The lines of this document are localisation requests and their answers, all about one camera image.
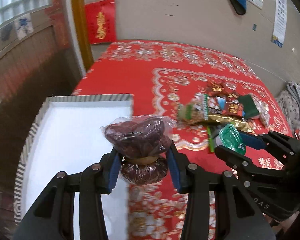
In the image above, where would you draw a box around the dark green snack packet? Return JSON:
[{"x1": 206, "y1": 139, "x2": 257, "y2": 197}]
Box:
[{"x1": 238, "y1": 94, "x2": 260, "y2": 120}]

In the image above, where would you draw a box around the clear bag of nuts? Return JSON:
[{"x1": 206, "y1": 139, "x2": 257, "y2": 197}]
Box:
[{"x1": 251, "y1": 94, "x2": 270, "y2": 129}]

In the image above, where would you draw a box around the dark red small packet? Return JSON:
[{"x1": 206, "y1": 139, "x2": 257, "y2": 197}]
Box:
[{"x1": 225, "y1": 90, "x2": 240, "y2": 103}]

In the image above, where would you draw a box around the blue white snack packet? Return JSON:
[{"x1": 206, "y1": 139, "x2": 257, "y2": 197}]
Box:
[{"x1": 216, "y1": 97, "x2": 226, "y2": 111}]

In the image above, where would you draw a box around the bag of red dates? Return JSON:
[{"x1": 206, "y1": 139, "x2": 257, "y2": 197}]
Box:
[{"x1": 102, "y1": 115, "x2": 177, "y2": 186}]

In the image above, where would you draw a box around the striped white cardboard box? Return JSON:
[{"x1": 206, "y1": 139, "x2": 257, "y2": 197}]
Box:
[{"x1": 14, "y1": 94, "x2": 133, "y2": 239}]

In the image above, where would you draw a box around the lower red wall banner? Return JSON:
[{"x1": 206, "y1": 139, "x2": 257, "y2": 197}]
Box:
[{"x1": 84, "y1": 0, "x2": 116, "y2": 44}]

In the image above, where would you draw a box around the green peanut snack bag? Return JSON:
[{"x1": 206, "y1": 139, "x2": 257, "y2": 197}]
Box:
[{"x1": 177, "y1": 93, "x2": 209, "y2": 125}]

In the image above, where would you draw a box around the white wall switch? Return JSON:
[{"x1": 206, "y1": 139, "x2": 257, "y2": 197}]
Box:
[{"x1": 247, "y1": 0, "x2": 263, "y2": 10}]

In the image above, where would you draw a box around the pile of clothes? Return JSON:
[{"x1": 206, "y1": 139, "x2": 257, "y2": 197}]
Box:
[{"x1": 276, "y1": 81, "x2": 300, "y2": 140}]

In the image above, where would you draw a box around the wooden door frame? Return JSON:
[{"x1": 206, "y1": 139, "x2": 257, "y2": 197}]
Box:
[{"x1": 71, "y1": 0, "x2": 94, "y2": 71}]

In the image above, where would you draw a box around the red gold snack packet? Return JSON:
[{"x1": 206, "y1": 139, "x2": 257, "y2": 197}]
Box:
[{"x1": 222, "y1": 102, "x2": 244, "y2": 118}]

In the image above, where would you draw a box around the eye chart poster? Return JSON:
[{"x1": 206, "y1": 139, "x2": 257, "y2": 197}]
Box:
[{"x1": 272, "y1": 0, "x2": 287, "y2": 48}]

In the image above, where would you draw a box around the red floral tablecloth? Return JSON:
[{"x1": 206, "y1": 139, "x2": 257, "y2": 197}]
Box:
[{"x1": 74, "y1": 41, "x2": 291, "y2": 239}]

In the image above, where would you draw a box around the green black snack packet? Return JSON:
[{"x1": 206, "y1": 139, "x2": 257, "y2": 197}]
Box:
[{"x1": 207, "y1": 125, "x2": 223, "y2": 153}]

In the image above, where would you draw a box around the gold foil snack packet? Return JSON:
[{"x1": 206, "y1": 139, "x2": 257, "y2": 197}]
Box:
[{"x1": 208, "y1": 114, "x2": 255, "y2": 134}]

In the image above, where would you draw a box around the green lidded plastic container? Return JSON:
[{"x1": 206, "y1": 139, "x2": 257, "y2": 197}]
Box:
[{"x1": 218, "y1": 124, "x2": 246, "y2": 155}]

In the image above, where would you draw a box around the blue flower sticker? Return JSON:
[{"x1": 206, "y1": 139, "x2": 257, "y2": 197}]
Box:
[{"x1": 13, "y1": 14, "x2": 33, "y2": 40}]

